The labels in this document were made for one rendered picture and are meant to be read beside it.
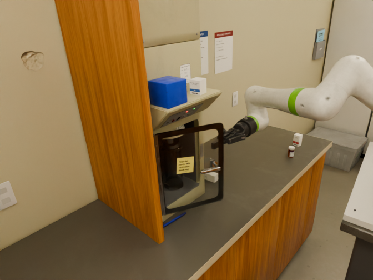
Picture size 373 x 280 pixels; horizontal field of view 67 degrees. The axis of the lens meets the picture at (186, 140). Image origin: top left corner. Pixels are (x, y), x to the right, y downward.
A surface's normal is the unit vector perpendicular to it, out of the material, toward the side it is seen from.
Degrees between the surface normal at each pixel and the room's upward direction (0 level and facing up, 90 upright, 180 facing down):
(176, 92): 90
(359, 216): 40
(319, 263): 0
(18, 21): 90
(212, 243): 0
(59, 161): 90
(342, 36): 90
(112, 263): 0
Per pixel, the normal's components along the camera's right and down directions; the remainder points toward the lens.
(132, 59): -0.69, 0.33
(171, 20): 0.73, 0.25
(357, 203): -0.46, -0.47
